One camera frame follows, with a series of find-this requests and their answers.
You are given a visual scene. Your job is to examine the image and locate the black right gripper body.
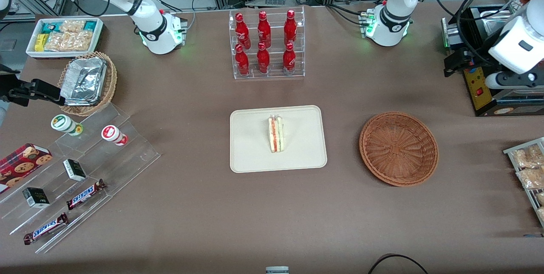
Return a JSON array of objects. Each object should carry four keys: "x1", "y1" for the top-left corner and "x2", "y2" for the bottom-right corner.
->
[{"x1": 0, "y1": 64, "x2": 31, "y2": 107}]

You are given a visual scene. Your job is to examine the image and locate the triangle sandwich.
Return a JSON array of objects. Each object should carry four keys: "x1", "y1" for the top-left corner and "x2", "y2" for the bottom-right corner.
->
[{"x1": 267, "y1": 114, "x2": 285, "y2": 154}]

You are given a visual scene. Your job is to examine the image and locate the small tan wicker basket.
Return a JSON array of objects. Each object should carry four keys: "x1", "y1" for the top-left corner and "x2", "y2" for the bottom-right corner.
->
[{"x1": 57, "y1": 51, "x2": 118, "y2": 117}]

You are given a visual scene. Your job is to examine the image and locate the tray of packaged snacks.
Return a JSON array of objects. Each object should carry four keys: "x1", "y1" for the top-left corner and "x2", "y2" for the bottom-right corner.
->
[{"x1": 503, "y1": 137, "x2": 544, "y2": 228}]

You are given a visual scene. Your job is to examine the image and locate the round brown wicker basket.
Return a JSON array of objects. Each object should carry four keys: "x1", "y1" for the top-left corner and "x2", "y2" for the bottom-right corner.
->
[{"x1": 359, "y1": 111, "x2": 439, "y2": 187}]

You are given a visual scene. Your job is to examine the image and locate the cream plastic serving tray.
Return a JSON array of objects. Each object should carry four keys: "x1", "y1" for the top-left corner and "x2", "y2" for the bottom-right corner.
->
[{"x1": 229, "y1": 105, "x2": 328, "y2": 173}]

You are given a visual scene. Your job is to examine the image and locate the steel warmer pan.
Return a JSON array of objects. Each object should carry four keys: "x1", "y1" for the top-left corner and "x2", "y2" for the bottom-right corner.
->
[{"x1": 477, "y1": 10, "x2": 511, "y2": 42}]

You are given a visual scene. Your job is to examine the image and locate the green lid drink bottle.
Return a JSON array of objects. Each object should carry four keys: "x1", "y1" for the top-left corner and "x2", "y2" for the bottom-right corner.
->
[{"x1": 51, "y1": 114, "x2": 83, "y2": 137}]

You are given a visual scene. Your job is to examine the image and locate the white plastic snack bin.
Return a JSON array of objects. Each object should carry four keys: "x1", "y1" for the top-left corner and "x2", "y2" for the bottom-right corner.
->
[{"x1": 25, "y1": 17, "x2": 105, "y2": 60}]

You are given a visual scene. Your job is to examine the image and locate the clear cracker bag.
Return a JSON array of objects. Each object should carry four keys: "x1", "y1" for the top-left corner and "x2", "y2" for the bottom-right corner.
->
[
  {"x1": 44, "y1": 31, "x2": 93, "y2": 52},
  {"x1": 59, "y1": 20, "x2": 85, "y2": 33}
]

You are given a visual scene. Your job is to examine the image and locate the black yellow food warmer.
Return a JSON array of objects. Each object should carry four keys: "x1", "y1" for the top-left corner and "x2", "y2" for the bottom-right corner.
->
[{"x1": 462, "y1": 0, "x2": 544, "y2": 117}]

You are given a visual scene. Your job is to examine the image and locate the black clamp block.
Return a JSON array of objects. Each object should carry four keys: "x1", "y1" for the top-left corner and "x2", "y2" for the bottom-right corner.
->
[{"x1": 444, "y1": 49, "x2": 473, "y2": 78}]

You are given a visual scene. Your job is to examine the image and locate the silver box with green light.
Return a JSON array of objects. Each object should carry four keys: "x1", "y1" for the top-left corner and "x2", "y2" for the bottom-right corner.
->
[{"x1": 441, "y1": 17, "x2": 462, "y2": 49}]

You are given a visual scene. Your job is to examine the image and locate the red chocolate cookie box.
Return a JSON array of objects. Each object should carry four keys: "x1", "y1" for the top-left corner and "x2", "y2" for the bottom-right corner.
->
[{"x1": 0, "y1": 143, "x2": 53, "y2": 194}]

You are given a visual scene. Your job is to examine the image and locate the red lid drink bottle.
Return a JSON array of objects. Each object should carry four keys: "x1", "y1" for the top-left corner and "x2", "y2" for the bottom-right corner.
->
[{"x1": 101, "y1": 125, "x2": 128, "y2": 147}]

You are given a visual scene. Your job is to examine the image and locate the small black carton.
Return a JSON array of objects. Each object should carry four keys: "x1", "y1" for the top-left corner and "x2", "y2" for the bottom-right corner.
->
[
  {"x1": 23, "y1": 187, "x2": 51, "y2": 209},
  {"x1": 63, "y1": 159, "x2": 87, "y2": 182}
]

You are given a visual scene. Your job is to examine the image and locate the clear acrylic stepped display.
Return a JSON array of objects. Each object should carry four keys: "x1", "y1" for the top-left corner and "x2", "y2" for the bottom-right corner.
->
[{"x1": 0, "y1": 103, "x2": 161, "y2": 254}]

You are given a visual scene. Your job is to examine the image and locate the Snickers chocolate bar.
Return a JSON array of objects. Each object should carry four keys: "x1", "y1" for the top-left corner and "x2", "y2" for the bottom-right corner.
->
[
  {"x1": 66, "y1": 179, "x2": 107, "y2": 211},
  {"x1": 23, "y1": 212, "x2": 69, "y2": 246}
]

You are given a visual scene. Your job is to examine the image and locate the red cola bottle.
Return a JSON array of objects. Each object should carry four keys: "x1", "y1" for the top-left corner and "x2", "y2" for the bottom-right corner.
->
[
  {"x1": 235, "y1": 44, "x2": 250, "y2": 76},
  {"x1": 284, "y1": 9, "x2": 298, "y2": 47},
  {"x1": 256, "y1": 42, "x2": 271, "y2": 74},
  {"x1": 283, "y1": 42, "x2": 297, "y2": 75},
  {"x1": 235, "y1": 12, "x2": 251, "y2": 50},
  {"x1": 257, "y1": 10, "x2": 272, "y2": 49}
]

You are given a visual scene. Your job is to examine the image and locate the clear acrylic bottle rack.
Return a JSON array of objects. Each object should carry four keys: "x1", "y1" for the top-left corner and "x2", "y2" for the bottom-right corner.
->
[{"x1": 229, "y1": 6, "x2": 306, "y2": 80}]

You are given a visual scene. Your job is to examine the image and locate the black looped cable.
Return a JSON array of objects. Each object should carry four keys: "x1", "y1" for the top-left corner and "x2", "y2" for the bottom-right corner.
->
[{"x1": 367, "y1": 253, "x2": 430, "y2": 274}]

